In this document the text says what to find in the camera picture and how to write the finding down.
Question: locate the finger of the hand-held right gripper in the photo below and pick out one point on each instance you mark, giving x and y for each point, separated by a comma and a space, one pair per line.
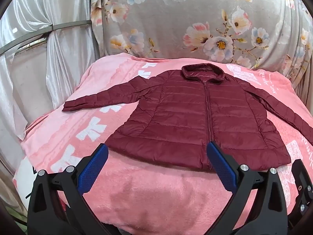
304, 183

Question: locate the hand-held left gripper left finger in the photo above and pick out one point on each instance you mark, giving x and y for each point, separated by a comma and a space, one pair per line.
93, 169

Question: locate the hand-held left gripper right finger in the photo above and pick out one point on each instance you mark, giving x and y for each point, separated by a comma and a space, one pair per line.
220, 169

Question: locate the maroon puffer jacket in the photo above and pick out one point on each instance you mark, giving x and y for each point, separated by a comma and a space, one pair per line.
183, 115

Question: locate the pink printed blanket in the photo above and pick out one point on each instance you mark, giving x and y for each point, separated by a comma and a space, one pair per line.
146, 195

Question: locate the white satin curtain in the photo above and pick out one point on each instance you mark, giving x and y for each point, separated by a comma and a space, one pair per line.
61, 66

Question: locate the metal band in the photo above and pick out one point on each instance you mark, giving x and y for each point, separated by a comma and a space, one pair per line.
68, 26

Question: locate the grey floral cloth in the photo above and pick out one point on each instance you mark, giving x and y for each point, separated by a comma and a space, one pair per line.
171, 29

